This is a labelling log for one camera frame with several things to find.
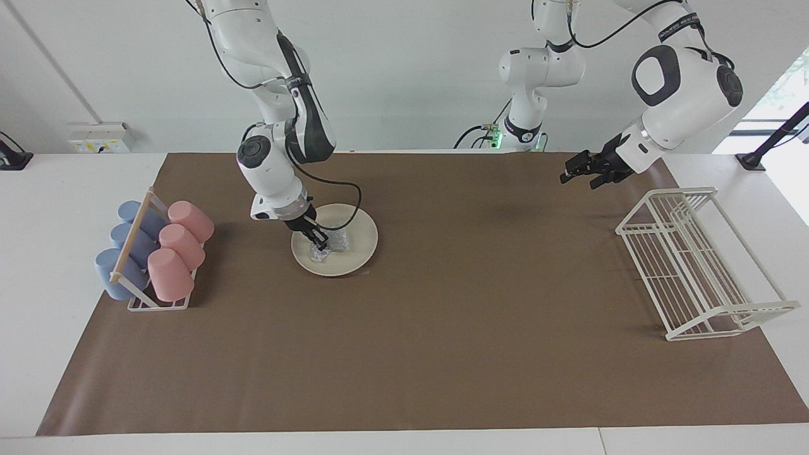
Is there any silver mesh sponge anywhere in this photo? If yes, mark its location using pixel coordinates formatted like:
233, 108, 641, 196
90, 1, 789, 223
308, 229, 351, 265

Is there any cream round plate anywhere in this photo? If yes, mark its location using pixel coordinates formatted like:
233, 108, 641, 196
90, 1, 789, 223
291, 203, 379, 277

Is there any pink plastic cup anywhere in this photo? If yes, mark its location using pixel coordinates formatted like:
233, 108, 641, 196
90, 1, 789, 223
167, 200, 215, 244
158, 224, 206, 271
147, 248, 195, 303

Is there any black angled stand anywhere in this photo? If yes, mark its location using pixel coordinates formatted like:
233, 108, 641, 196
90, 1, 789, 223
735, 101, 809, 171

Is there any blue plastic cup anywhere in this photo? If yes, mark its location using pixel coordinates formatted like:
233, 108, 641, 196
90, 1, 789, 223
95, 248, 151, 301
110, 222, 159, 269
118, 200, 168, 241

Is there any brown table mat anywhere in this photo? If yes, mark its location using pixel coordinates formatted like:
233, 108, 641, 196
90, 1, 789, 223
36, 150, 809, 437

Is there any cup rack with wooden bar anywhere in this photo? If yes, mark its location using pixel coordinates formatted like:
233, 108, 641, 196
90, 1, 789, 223
109, 186, 206, 312

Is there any black table clamp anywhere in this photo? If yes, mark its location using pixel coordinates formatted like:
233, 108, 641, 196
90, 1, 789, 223
0, 131, 33, 171

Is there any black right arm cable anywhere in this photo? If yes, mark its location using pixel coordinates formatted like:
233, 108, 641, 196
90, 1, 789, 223
186, 0, 363, 231

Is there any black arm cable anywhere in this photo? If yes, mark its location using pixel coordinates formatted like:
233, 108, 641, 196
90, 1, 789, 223
531, 0, 737, 70
186, 0, 363, 231

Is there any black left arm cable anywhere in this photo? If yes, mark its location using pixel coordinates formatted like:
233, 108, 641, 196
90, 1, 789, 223
531, 0, 737, 70

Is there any white wire dish rack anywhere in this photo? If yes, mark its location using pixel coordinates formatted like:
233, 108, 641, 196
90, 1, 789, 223
615, 186, 801, 342

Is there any white wall outlet box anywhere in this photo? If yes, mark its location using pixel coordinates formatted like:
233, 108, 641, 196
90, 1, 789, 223
68, 122, 135, 154

